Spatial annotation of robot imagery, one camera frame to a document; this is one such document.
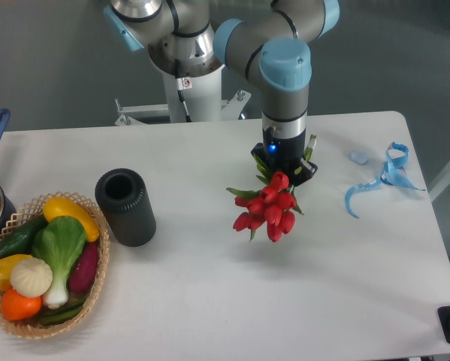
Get purple sweet potato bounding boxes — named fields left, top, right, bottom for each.
left=68, top=242, right=99, bottom=293

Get green pea pods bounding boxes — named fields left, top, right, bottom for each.
left=38, top=299, right=85, bottom=326

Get green cucumber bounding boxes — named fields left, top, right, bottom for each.
left=0, top=214, right=47, bottom=259

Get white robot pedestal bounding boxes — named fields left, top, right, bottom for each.
left=114, top=66, right=252, bottom=126

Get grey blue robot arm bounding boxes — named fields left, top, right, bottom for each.
left=104, top=1, right=340, bottom=186

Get orange fruit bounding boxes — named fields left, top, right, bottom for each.
left=0, top=288, right=43, bottom=321

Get woven wicker basket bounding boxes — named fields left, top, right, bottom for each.
left=0, top=192, right=110, bottom=339

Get white steamed bun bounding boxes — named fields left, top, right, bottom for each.
left=10, top=257, right=53, bottom=298

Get dark grey ribbed vase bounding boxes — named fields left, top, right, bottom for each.
left=95, top=168, right=156, bottom=247

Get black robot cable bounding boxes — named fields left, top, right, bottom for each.
left=174, top=59, right=192, bottom=123

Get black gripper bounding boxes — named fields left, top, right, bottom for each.
left=251, top=127, right=318, bottom=186

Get green bok choy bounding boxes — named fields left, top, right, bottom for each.
left=32, top=216, right=86, bottom=309

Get red tulip bouquet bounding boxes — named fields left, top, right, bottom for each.
left=226, top=135, right=317, bottom=242

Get blue ribbon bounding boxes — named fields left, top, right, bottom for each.
left=344, top=142, right=425, bottom=219

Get yellow bell pepper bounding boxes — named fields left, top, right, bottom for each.
left=0, top=254, right=32, bottom=292

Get small pale blue cap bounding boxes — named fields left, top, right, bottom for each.
left=349, top=150, right=369, bottom=165

